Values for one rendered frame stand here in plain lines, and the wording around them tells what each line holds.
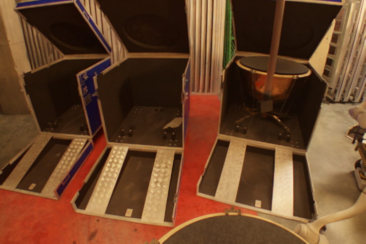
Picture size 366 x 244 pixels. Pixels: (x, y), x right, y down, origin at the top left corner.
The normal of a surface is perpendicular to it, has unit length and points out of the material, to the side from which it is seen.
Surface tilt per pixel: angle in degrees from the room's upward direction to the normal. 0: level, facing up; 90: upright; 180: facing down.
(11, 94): 90
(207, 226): 0
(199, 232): 0
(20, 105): 90
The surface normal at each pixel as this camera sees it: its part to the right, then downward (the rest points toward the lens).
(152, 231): 0.00, -0.90
